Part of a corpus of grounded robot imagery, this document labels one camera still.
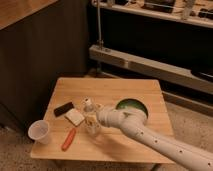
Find white square sponge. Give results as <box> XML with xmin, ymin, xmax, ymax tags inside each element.
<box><xmin>65</xmin><ymin>109</ymin><xmax>85</xmax><ymax>126</ymax></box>

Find dark wooden cabinet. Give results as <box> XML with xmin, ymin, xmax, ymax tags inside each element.
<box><xmin>0</xmin><ymin>0</ymin><xmax>88</xmax><ymax>132</ymax></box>

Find translucent plastic cup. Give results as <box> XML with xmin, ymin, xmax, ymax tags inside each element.
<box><xmin>28</xmin><ymin>120</ymin><xmax>51</xmax><ymax>144</ymax></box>

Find wooden folding table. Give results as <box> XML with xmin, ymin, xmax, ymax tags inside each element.
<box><xmin>30</xmin><ymin>77</ymin><xmax>173</xmax><ymax>163</ymax></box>

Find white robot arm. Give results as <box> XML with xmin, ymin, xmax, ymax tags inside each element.
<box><xmin>96</xmin><ymin>106</ymin><xmax>213</xmax><ymax>171</ymax></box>

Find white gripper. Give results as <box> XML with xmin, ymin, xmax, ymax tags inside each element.
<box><xmin>95</xmin><ymin>103</ymin><xmax>113</xmax><ymax>127</ymax></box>

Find green bowl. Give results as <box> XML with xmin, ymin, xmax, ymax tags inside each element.
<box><xmin>115</xmin><ymin>98</ymin><xmax>148</xmax><ymax>116</ymax></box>

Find white plastic bottle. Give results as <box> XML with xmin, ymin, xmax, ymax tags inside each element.
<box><xmin>83</xmin><ymin>98</ymin><xmax>101</xmax><ymax>136</ymax></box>

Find metal shelf rack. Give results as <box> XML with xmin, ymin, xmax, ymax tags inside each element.
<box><xmin>88</xmin><ymin>0</ymin><xmax>213</xmax><ymax>115</ymax></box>

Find black rectangular block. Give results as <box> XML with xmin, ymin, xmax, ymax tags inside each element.
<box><xmin>54</xmin><ymin>102</ymin><xmax>74</xmax><ymax>117</ymax></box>

